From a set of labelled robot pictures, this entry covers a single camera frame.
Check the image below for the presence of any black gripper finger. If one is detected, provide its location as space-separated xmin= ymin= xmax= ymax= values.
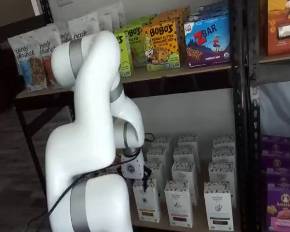
xmin=142 ymin=166 xmax=152 ymax=194

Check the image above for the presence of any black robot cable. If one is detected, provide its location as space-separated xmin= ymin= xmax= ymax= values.
xmin=47 ymin=132 xmax=156 ymax=216

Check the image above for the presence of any purple Annie's box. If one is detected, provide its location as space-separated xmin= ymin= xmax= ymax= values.
xmin=265 ymin=167 xmax=290 ymax=187
xmin=266 ymin=183 xmax=290 ymax=232
xmin=261 ymin=150 xmax=290 ymax=171
xmin=260 ymin=135 xmax=290 ymax=155

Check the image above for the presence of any white box pink strip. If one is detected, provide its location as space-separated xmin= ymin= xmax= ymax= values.
xmin=177 ymin=134 xmax=199 ymax=150
xmin=171 ymin=160 xmax=198 ymax=206
xmin=173 ymin=146 xmax=197 ymax=165
xmin=164 ymin=180 xmax=194 ymax=228

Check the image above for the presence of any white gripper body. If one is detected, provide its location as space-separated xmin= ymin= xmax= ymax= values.
xmin=120 ymin=151 xmax=146 ymax=181

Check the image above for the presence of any white purely elizabeth granola bag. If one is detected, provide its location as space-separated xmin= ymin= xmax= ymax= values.
xmin=87 ymin=6 xmax=114 ymax=33
xmin=110 ymin=1 xmax=126 ymax=29

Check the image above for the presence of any purple Z Bar box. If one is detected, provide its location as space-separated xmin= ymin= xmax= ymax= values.
xmin=188 ymin=9 xmax=230 ymax=23
xmin=195 ymin=0 xmax=230 ymax=13
xmin=183 ymin=14 xmax=232 ymax=69

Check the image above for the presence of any green Bobo's apple pie box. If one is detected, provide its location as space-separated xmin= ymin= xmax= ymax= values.
xmin=122 ymin=24 xmax=148 ymax=69
xmin=113 ymin=32 xmax=134 ymax=78
xmin=129 ymin=14 xmax=158 ymax=27

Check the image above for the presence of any blue purely elizabeth granola bag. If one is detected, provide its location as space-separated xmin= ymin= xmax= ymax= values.
xmin=7 ymin=33 xmax=48 ymax=93

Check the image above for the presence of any yellow Bobo's peanut butter box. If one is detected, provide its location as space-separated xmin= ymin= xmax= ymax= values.
xmin=159 ymin=6 xmax=191 ymax=58
xmin=141 ymin=20 xmax=181 ymax=73
xmin=151 ymin=12 xmax=184 ymax=25

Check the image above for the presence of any white box black strip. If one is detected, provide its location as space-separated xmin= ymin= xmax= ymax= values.
xmin=203 ymin=181 xmax=234 ymax=231
xmin=212 ymin=135 xmax=235 ymax=149
xmin=207 ymin=161 xmax=236 ymax=208
xmin=211 ymin=146 xmax=235 ymax=165

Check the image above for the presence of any orange purely elizabeth granola bag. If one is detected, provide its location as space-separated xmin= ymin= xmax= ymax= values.
xmin=38 ymin=25 xmax=63 ymax=89
xmin=55 ymin=22 xmax=72 ymax=44

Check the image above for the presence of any red purely elizabeth granola bag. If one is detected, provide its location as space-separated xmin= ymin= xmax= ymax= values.
xmin=68 ymin=12 xmax=100 ymax=42

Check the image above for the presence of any black metal shelf rack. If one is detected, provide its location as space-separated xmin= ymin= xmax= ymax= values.
xmin=13 ymin=0 xmax=248 ymax=232
xmin=245 ymin=0 xmax=290 ymax=232

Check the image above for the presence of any orange snack box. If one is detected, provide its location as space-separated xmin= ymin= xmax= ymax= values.
xmin=267 ymin=0 xmax=290 ymax=57

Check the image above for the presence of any translucent plastic sheet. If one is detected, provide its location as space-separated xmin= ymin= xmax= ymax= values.
xmin=259 ymin=81 xmax=290 ymax=140

